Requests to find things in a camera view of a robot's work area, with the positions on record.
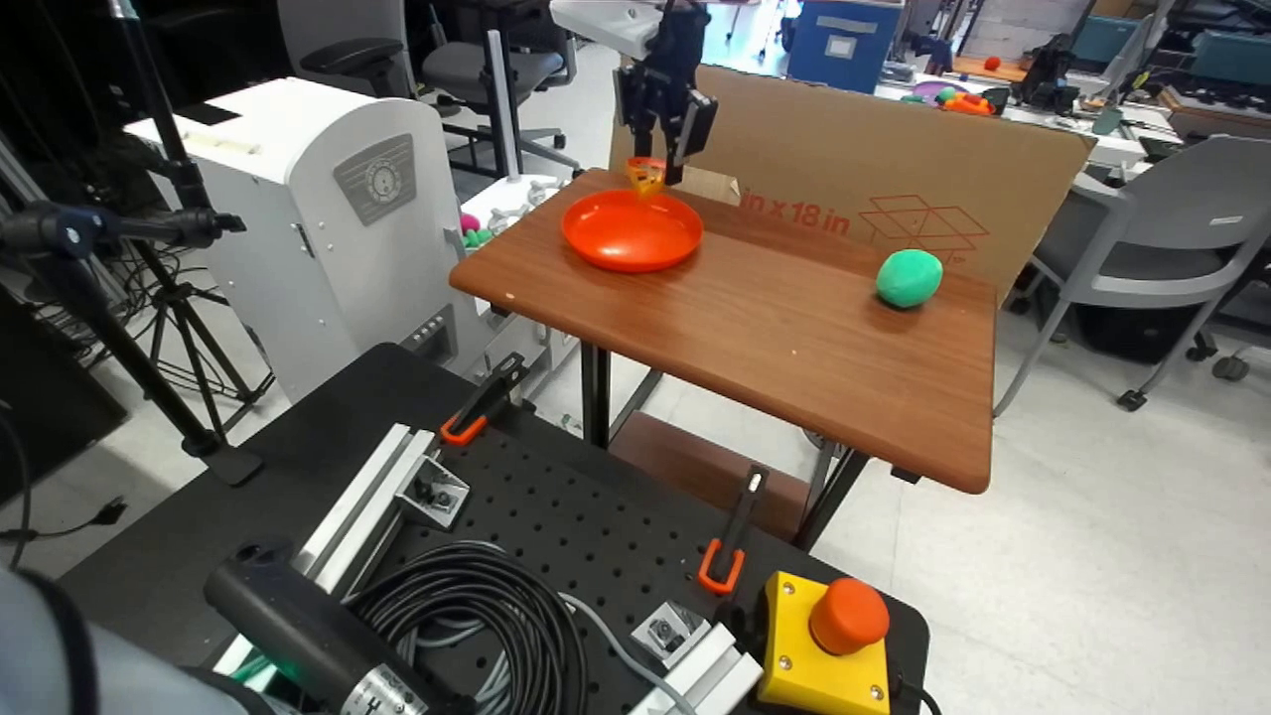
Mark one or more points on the metal table frame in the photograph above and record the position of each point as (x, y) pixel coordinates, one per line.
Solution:
(598, 399)

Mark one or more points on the black perforated base board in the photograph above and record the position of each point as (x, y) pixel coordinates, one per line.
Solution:
(598, 517)

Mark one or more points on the toy pizza slice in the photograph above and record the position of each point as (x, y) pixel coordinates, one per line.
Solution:
(644, 176)

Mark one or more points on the small red ball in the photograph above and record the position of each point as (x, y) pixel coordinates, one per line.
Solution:
(991, 63)

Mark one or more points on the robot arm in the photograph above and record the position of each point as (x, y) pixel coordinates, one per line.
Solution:
(680, 4)

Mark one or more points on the yellow emergency stop button box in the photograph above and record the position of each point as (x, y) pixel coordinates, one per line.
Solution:
(802, 674)

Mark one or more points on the green ball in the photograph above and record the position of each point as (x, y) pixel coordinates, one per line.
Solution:
(909, 278)

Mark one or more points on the black tripod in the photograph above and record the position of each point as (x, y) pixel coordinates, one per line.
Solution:
(148, 100)

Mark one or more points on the black camera boom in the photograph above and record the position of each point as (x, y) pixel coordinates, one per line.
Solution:
(67, 228)

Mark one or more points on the aluminium extrusion rail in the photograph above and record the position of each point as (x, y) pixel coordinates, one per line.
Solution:
(700, 678)
(373, 497)

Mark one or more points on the black office chair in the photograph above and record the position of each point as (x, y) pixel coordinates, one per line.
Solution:
(498, 63)
(353, 59)

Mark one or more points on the orange plastic plate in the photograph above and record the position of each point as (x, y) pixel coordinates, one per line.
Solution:
(632, 235)

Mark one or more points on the brown wooden base board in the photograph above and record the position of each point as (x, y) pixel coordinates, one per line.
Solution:
(700, 468)

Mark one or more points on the black desk device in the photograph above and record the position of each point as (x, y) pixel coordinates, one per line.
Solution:
(1045, 72)

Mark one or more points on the brown cardboard sheet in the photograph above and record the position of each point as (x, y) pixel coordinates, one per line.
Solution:
(848, 171)

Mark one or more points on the blue box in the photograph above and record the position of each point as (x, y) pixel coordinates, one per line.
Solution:
(848, 47)

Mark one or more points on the grey rounded housing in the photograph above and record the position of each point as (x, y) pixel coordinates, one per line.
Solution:
(32, 657)

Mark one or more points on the grey chair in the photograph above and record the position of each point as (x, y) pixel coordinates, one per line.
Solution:
(1166, 223)

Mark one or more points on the white cabinet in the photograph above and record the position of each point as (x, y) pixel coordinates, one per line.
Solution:
(304, 252)

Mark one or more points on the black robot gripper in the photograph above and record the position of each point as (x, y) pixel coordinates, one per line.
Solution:
(665, 80)

